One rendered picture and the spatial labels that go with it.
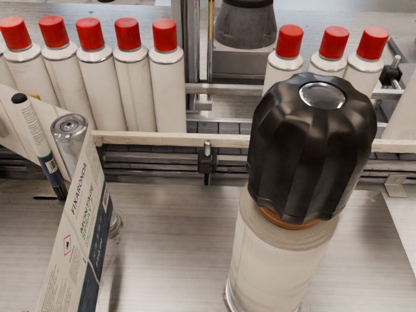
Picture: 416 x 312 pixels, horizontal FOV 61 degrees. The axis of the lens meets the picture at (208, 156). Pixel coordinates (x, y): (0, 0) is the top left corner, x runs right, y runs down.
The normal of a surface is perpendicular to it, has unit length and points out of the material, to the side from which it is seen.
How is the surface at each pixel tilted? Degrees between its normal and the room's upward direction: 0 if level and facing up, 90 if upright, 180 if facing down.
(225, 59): 90
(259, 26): 68
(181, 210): 0
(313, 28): 0
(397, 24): 0
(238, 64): 90
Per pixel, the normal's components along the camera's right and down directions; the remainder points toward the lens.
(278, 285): -0.08, 0.69
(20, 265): 0.02, -0.70
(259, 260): -0.60, 0.53
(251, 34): 0.12, 0.40
